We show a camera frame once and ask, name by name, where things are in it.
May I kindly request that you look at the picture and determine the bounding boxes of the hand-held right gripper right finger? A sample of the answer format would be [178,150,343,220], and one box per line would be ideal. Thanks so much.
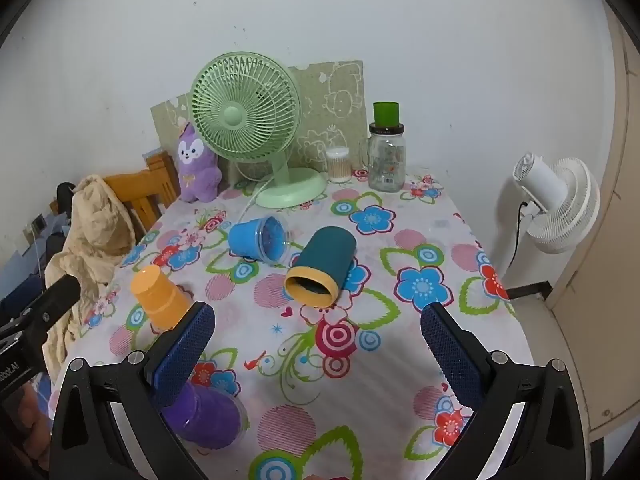
[420,302,605,480]

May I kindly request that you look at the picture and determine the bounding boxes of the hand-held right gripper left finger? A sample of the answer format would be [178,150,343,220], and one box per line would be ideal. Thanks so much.
[49,301,216,480]

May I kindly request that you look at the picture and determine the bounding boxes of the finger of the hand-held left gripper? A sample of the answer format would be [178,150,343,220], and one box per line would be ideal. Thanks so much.
[0,275,82,345]

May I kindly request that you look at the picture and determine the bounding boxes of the teal cup with yellow rim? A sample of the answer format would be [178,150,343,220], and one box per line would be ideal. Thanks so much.
[284,227,357,307]

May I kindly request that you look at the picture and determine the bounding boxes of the orange plastic cup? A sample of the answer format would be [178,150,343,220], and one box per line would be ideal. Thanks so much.
[130,265,193,331]

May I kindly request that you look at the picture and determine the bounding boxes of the purple plastic cup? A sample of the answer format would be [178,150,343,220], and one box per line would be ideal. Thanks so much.
[161,383,249,451]

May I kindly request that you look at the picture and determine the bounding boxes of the blue plastic cup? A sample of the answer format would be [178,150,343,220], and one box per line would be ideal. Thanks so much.
[228,216,295,267]

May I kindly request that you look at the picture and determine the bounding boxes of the green cup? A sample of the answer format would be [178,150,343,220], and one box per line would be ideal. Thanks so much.
[372,101,401,126]

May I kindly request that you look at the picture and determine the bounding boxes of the person's left hand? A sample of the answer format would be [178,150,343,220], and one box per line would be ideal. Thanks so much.
[14,385,54,473]

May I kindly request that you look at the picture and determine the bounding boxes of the beige blanket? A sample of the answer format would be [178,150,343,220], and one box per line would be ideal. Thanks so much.
[44,174,138,377]

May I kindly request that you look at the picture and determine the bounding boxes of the floral tablecloth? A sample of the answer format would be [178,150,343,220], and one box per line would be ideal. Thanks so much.
[47,174,535,480]

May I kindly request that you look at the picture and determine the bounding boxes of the wooden chair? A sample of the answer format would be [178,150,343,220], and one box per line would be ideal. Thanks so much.
[49,152,182,241]

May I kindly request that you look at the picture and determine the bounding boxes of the purple plush toy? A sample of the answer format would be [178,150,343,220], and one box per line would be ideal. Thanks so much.
[177,121,223,204]

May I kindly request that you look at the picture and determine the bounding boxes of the white standing fan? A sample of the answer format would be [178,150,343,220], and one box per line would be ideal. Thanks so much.
[505,152,601,301]

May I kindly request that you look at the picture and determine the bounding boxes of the glass jar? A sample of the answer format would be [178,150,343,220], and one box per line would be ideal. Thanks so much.
[367,122,407,193]

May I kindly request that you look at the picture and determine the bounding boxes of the cotton swab container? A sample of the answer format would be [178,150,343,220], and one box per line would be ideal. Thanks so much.
[326,146,352,184]

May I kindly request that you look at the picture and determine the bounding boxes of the green desk fan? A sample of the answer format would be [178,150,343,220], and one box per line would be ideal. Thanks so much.
[190,52,328,209]

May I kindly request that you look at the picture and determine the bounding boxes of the green cartoon board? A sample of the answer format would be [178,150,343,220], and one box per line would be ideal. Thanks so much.
[151,60,365,187]

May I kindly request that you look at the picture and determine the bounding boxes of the white fan cable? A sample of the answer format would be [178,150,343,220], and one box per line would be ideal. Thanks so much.
[243,172,281,223]

